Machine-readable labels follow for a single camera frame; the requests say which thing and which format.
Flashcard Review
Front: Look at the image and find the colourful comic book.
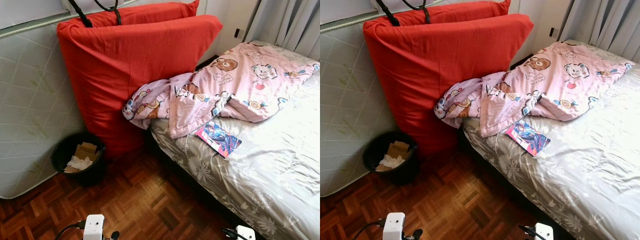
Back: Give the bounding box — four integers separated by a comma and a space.
505, 120, 552, 157
194, 120, 243, 159

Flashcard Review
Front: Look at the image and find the black waste bin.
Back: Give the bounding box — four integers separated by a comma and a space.
51, 132, 107, 187
362, 131, 420, 186

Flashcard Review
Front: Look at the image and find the white crumpled tissue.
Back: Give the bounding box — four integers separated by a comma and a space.
64, 155, 94, 173
376, 154, 406, 172

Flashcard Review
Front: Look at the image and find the brown cardboard piece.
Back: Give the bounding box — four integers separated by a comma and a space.
75, 142, 99, 162
387, 141, 411, 160

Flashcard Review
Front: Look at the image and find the bed with grey floral sheet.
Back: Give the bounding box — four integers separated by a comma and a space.
147, 40, 321, 240
460, 39, 640, 240

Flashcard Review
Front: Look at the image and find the thick red cushion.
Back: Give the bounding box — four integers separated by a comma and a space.
56, 15, 223, 160
363, 13, 535, 160

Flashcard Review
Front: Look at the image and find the pink cartoon blanket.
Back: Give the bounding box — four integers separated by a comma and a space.
122, 41, 321, 139
434, 41, 635, 138

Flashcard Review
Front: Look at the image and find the thin red cushion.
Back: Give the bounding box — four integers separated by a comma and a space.
80, 0, 200, 28
387, 0, 511, 27

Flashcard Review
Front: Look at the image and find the grey curtain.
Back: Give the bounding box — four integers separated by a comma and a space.
560, 0, 640, 63
245, 0, 321, 61

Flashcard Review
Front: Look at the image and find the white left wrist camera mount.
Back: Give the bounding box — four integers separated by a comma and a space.
82, 214, 105, 240
384, 212, 406, 240

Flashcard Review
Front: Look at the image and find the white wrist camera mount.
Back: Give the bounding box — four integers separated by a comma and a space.
82, 214, 105, 240
384, 212, 406, 240
235, 225, 257, 240
534, 223, 555, 240

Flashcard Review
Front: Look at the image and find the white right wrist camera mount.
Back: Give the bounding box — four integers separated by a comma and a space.
534, 223, 555, 240
235, 225, 257, 240

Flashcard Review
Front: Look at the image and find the black cable loop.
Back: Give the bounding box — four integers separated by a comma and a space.
94, 0, 123, 26
402, 0, 432, 25

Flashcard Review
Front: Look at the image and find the black strap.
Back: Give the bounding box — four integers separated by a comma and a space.
372, 0, 401, 27
67, 0, 94, 28

